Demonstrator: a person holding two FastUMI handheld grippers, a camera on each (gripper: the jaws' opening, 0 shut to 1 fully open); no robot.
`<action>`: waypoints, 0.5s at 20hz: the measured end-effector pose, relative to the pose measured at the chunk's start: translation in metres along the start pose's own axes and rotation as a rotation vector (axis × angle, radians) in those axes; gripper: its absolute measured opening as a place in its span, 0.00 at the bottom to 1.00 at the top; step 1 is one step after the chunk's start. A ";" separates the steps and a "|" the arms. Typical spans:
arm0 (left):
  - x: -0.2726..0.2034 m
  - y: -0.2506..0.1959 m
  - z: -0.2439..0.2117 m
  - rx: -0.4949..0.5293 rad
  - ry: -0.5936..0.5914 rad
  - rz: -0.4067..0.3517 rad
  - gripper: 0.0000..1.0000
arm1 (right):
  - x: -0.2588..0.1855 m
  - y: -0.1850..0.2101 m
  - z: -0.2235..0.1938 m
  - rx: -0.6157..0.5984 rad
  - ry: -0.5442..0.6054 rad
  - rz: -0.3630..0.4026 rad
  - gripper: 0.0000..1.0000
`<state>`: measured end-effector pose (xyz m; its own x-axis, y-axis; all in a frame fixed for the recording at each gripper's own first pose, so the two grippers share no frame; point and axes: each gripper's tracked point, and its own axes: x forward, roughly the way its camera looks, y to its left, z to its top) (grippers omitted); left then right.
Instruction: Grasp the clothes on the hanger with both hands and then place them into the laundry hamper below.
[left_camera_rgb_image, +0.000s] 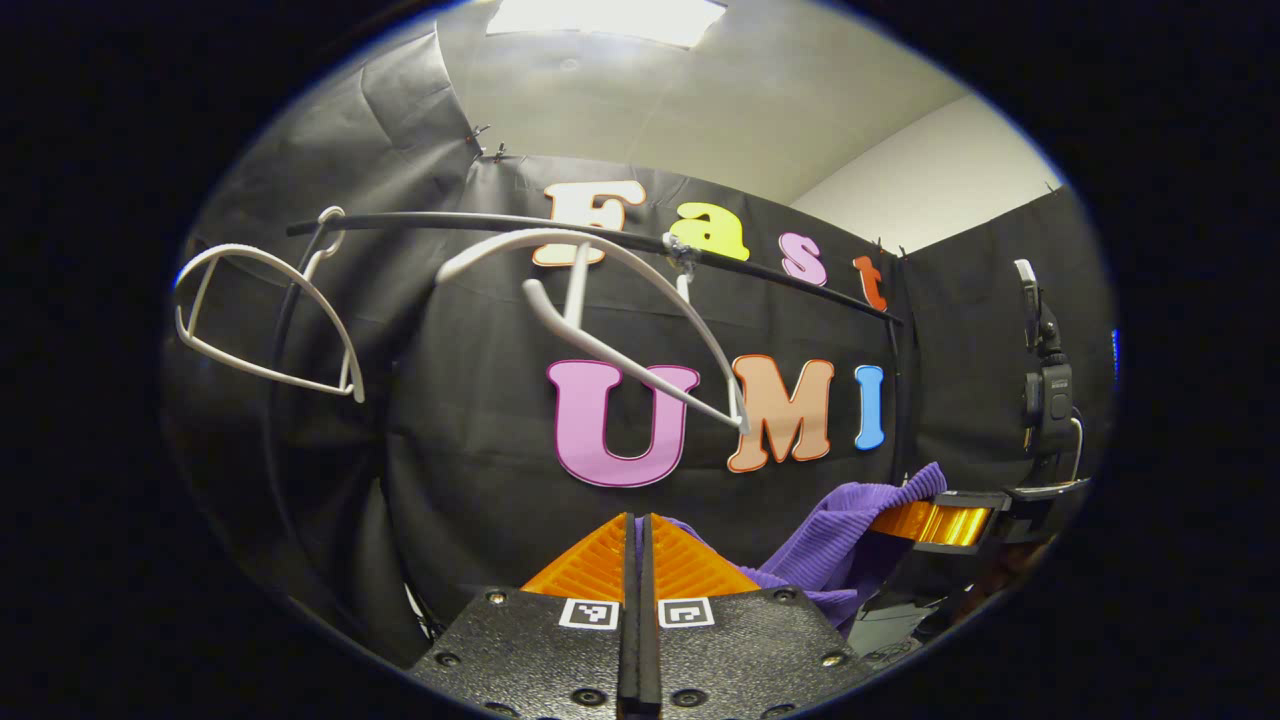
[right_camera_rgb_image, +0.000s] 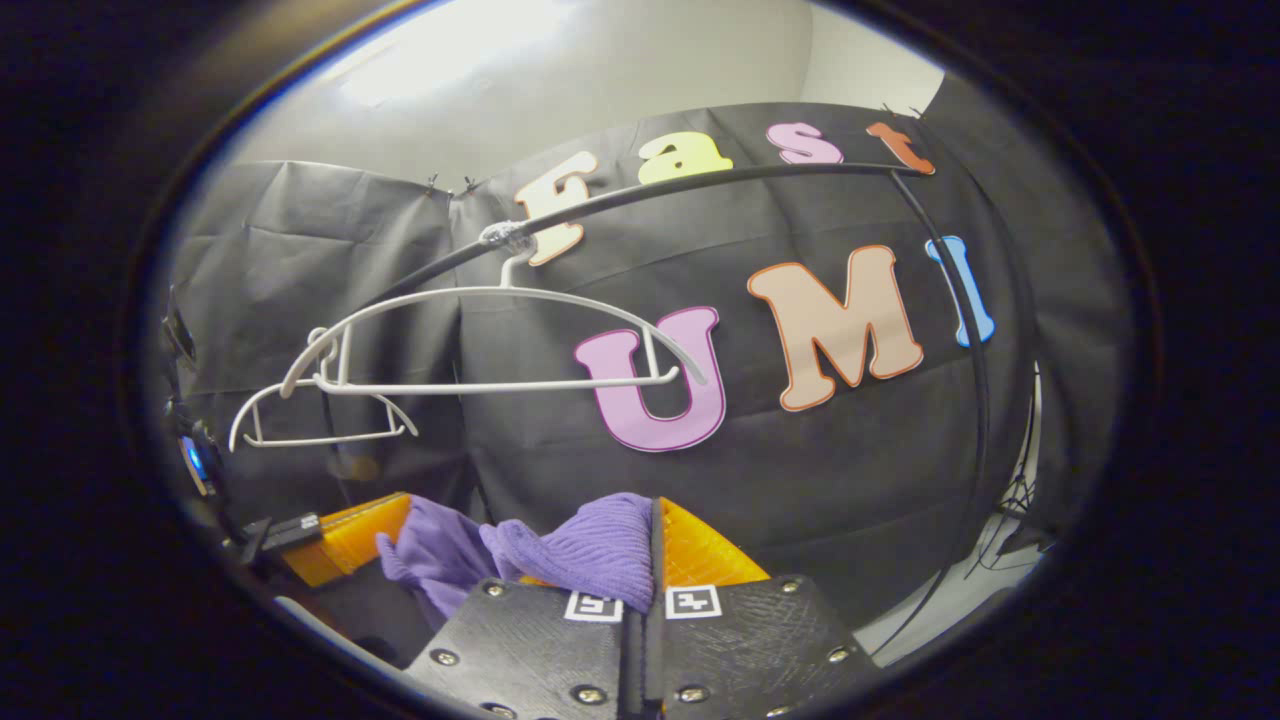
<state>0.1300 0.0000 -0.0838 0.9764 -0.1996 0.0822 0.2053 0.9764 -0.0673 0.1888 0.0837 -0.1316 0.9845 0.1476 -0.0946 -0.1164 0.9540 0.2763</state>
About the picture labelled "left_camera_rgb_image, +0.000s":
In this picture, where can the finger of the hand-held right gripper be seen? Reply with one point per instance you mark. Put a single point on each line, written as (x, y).
(940, 523)

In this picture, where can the ceiling light panel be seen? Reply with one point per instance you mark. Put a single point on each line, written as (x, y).
(610, 18)

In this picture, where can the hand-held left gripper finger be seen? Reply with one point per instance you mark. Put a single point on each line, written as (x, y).
(648, 620)
(630, 620)

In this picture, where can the black backdrop cloth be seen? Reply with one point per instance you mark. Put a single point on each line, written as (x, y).
(480, 480)

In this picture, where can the white plastic clothes hanger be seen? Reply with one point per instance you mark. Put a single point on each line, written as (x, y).
(238, 249)
(577, 290)

